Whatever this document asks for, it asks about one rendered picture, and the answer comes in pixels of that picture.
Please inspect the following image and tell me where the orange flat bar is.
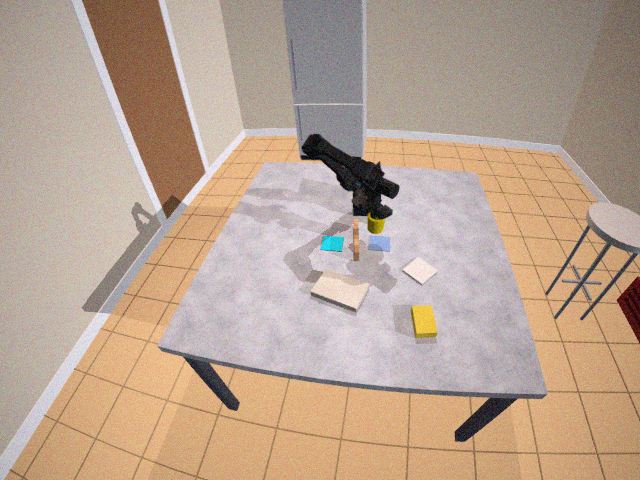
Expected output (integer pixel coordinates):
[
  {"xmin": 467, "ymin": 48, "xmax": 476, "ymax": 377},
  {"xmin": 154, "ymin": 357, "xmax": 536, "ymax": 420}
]
[{"xmin": 354, "ymin": 219, "xmax": 360, "ymax": 261}]

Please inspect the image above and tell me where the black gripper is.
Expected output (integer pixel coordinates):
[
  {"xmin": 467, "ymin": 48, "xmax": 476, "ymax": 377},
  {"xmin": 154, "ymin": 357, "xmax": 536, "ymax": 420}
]
[{"xmin": 353, "ymin": 188, "xmax": 393, "ymax": 220}]

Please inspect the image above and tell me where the beige flat block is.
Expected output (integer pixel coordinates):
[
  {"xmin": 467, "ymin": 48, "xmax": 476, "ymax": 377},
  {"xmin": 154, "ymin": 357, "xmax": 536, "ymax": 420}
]
[{"xmin": 310, "ymin": 269, "xmax": 369, "ymax": 313}]

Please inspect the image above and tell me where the yellow rectangular block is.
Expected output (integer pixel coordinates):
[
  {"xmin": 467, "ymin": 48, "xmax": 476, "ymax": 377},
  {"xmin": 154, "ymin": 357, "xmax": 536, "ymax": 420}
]
[{"xmin": 411, "ymin": 306, "xmax": 438, "ymax": 338}]

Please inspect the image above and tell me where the white flat square tile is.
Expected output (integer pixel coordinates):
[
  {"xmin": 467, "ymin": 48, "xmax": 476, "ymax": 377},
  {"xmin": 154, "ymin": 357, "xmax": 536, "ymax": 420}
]
[{"xmin": 402, "ymin": 257, "xmax": 438, "ymax": 285}]

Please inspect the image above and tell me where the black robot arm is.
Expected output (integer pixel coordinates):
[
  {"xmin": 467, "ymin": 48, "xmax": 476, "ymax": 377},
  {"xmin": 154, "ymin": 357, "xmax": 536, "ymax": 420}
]
[{"xmin": 302, "ymin": 134, "xmax": 400, "ymax": 211}]

